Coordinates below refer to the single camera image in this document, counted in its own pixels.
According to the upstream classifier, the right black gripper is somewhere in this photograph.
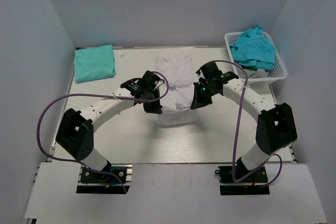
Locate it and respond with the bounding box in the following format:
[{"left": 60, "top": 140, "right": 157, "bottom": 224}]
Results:
[{"left": 192, "top": 81, "right": 218, "bottom": 110}]

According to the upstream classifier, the white t shirt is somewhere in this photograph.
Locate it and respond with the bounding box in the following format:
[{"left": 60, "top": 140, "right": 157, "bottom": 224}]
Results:
[{"left": 155, "top": 56, "right": 199, "bottom": 127}]

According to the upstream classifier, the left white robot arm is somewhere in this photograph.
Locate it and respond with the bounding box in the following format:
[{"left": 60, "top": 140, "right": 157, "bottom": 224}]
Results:
[{"left": 56, "top": 71, "right": 166, "bottom": 182}]

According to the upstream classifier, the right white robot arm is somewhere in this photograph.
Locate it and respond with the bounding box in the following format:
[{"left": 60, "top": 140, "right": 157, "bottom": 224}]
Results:
[{"left": 191, "top": 60, "right": 297, "bottom": 182}]

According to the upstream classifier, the dark green garment in basket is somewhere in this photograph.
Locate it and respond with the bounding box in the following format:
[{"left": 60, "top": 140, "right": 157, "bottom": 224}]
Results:
[{"left": 242, "top": 66, "right": 258, "bottom": 71}]

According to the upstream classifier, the grey white shirt in basket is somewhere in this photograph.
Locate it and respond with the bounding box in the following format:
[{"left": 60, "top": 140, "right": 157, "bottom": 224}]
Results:
[{"left": 245, "top": 69, "right": 268, "bottom": 79}]

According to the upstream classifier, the crumpled blue t shirt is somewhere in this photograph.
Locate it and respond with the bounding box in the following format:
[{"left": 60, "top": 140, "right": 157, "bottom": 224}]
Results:
[{"left": 229, "top": 26, "right": 276, "bottom": 71}]

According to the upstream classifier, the folded green t shirt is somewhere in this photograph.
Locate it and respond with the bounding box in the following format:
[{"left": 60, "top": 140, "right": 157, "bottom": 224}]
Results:
[{"left": 74, "top": 45, "right": 116, "bottom": 82}]

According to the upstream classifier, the white plastic basket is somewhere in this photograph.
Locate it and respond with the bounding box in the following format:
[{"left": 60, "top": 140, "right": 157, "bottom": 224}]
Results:
[{"left": 224, "top": 31, "right": 288, "bottom": 86}]

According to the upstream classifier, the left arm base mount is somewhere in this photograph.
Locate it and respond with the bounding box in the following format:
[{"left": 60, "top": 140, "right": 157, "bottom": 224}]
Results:
[{"left": 76, "top": 165, "right": 132, "bottom": 195}]

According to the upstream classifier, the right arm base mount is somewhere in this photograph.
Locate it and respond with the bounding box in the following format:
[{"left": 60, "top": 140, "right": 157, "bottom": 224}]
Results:
[{"left": 214, "top": 162, "right": 270, "bottom": 196}]

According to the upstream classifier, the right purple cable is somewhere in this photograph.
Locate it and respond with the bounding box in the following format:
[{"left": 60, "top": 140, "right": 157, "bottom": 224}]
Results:
[{"left": 195, "top": 60, "right": 284, "bottom": 189}]

